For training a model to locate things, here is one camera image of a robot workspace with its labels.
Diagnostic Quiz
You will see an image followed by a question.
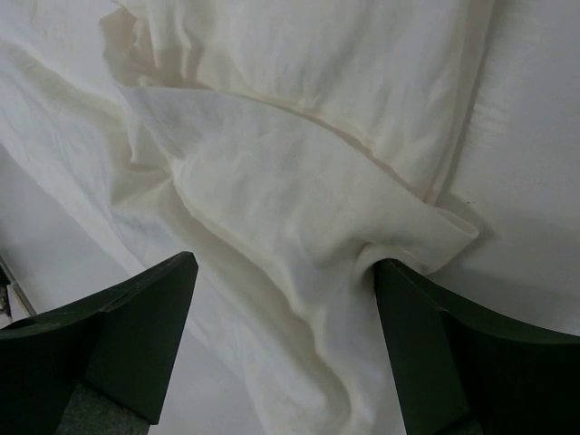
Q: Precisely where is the white tank top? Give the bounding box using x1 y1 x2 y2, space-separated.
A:
1 1 493 434

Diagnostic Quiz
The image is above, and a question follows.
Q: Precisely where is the aluminium table edge rail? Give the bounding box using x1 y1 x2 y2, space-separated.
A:
1 258 37 316

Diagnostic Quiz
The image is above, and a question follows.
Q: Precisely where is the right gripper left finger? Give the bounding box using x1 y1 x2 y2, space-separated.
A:
1 252 198 434

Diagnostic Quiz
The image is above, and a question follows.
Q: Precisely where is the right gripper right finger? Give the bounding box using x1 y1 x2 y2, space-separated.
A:
373 259 579 434

